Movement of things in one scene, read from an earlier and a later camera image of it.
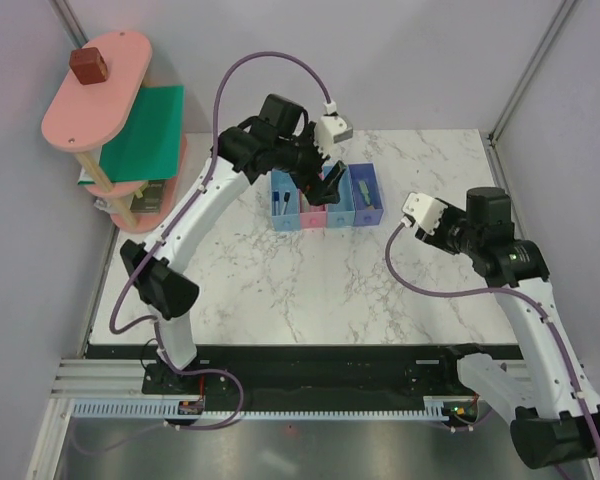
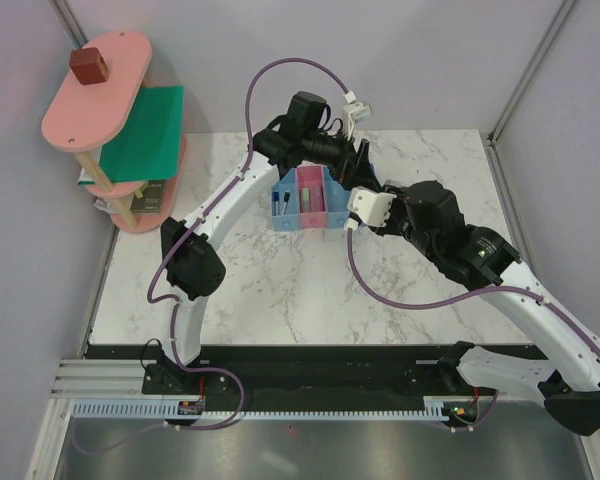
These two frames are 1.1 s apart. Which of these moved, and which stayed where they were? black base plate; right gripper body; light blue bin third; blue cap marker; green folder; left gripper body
Moved: left gripper body; right gripper body
Stayed: black base plate; light blue bin third; blue cap marker; green folder
